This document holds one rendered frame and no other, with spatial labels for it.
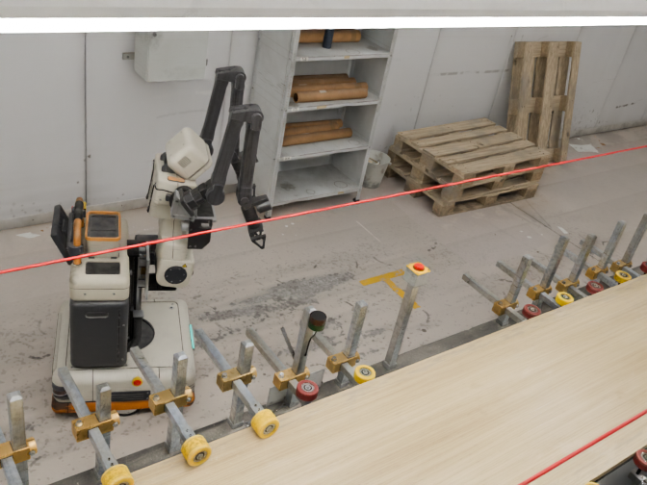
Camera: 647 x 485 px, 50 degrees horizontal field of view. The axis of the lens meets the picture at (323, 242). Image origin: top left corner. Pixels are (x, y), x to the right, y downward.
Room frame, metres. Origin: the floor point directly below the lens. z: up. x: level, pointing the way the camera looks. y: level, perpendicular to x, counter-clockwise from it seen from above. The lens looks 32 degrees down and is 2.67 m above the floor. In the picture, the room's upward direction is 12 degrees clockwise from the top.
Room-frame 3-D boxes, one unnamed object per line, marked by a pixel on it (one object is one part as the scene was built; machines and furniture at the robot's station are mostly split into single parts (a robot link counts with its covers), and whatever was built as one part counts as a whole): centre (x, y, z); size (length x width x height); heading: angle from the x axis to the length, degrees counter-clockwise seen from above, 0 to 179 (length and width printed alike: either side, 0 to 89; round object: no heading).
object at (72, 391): (1.47, 0.60, 0.95); 0.50 x 0.04 x 0.04; 41
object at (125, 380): (2.63, 0.88, 0.16); 0.67 x 0.64 x 0.25; 110
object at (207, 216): (2.73, 0.61, 0.99); 0.28 x 0.16 x 0.22; 20
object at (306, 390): (1.86, -0.05, 0.85); 0.08 x 0.08 x 0.11
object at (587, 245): (3.14, -1.32, 0.88); 0.04 x 0.04 x 0.48; 41
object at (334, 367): (2.13, -0.18, 0.84); 0.14 x 0.06 x 0.05; 131
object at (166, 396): (1.63, 0.39, 0.95); 0.14 x 0.06 x 0.05; 131
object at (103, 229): (2.59, 0.99, 0.87); 0.23 x 0.15 x 0.11; 20
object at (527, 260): (2.81, -0.94, 0.87); 0.04 x 0.04 x 0.48; 41
